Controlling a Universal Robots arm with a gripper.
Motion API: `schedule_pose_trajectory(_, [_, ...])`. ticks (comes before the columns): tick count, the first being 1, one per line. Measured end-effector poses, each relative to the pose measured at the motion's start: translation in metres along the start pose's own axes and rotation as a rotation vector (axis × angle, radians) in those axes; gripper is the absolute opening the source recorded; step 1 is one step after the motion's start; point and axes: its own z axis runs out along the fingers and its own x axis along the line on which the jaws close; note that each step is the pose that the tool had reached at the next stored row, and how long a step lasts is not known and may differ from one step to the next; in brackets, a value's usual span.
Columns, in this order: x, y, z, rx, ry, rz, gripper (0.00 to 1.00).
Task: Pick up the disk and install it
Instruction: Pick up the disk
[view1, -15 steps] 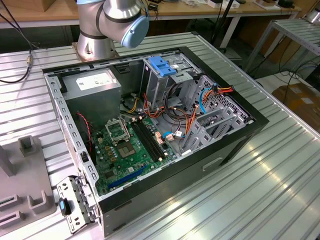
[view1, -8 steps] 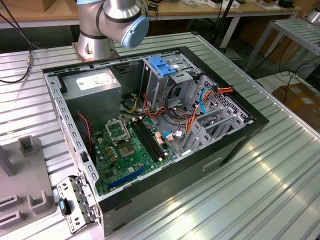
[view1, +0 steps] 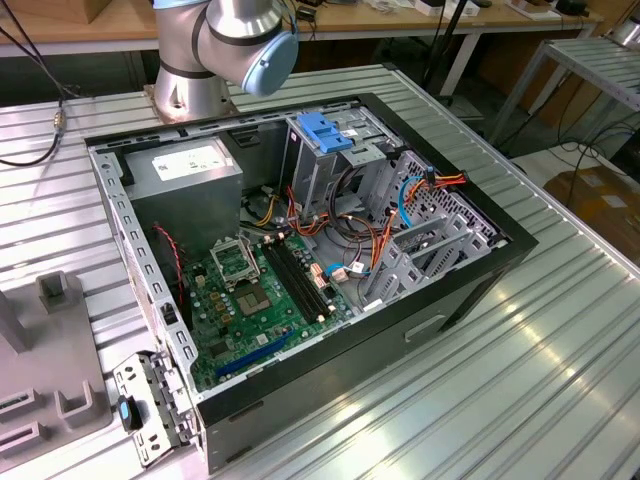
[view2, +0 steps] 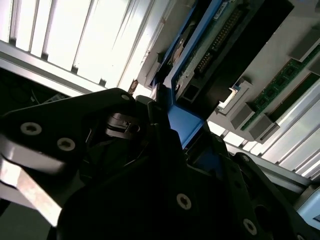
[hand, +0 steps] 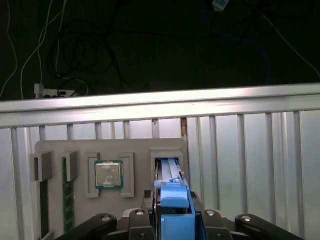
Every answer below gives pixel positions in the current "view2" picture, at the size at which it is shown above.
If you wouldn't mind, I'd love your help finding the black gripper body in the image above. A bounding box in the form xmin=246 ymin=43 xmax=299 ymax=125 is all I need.
xmin=56 ymin=156 xmax=241 ymax=240

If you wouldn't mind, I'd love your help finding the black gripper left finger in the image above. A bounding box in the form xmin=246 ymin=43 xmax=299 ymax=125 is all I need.
xmin=0 ymin=83 xmax=198 ymax=227

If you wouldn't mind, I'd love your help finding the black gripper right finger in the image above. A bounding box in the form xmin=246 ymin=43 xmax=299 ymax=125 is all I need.
xmin=203 ymin=122 xmax=316 ymax=240

